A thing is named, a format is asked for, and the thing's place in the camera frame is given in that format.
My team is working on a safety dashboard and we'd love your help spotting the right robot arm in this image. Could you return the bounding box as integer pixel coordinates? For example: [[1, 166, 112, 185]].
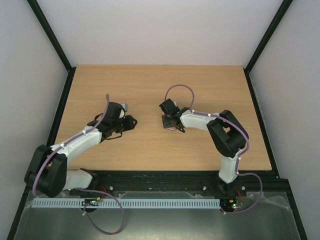
[[159, 99, 250, 196]]

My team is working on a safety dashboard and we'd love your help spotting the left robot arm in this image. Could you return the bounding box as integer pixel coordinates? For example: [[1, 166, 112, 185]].
[[24, 102, 138, 198]]

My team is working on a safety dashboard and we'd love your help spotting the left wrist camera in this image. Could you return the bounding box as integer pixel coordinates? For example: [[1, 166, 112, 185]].
[[119, 102, 129, 119]]

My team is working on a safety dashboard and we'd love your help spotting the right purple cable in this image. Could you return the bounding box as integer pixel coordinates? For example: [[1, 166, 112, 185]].
[[164, 84, 264, 216]]

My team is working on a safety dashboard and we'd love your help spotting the white slotted cable duct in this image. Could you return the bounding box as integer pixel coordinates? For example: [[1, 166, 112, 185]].
[[31, 198, 220, 209]]

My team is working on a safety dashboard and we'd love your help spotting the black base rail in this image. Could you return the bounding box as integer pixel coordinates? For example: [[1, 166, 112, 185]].
[[87, 170, 292, 198]]

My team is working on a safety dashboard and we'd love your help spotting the metal base plate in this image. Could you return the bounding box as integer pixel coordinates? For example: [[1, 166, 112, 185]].
[[14, 192, 300, 240]]

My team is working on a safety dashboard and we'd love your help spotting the black enclosure frame post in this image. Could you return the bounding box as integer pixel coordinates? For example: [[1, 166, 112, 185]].
[[26, 0, 77, 72]]

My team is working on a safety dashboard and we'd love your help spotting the right black frame post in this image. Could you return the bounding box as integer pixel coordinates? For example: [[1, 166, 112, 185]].
[[243, 0, 295, 73]]

